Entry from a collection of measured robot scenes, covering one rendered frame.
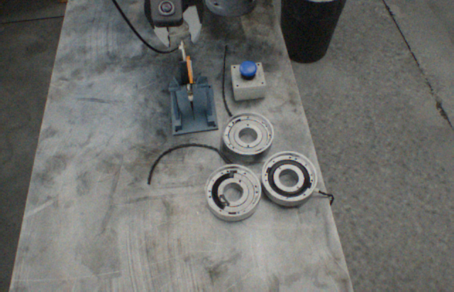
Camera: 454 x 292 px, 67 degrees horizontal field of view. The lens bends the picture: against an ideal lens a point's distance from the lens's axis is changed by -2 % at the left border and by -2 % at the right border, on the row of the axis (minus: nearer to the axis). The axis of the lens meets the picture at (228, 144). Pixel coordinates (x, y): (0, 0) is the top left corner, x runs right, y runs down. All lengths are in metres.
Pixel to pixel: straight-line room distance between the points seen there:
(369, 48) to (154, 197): 1.74
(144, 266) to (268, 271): 0.22
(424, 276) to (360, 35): 1.35
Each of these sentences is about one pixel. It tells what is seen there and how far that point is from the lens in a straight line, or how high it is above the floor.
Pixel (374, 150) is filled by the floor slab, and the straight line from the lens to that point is 1.78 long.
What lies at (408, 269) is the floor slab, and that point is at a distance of 1.61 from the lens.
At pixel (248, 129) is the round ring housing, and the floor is 0.82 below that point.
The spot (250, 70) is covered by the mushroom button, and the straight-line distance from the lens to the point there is 0.78.
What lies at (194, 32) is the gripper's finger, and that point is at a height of 1.00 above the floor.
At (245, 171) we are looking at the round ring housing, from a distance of 0.69.
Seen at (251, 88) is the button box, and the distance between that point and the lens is 0.79.
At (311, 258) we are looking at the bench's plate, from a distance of 0.67.
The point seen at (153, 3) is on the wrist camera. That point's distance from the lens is 0.55.
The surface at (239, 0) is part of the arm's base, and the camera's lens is 1.01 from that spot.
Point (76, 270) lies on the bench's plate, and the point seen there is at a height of 0.80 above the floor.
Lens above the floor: 1.44
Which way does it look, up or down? 59 degrees down
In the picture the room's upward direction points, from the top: 4 degrees counter-clockwise
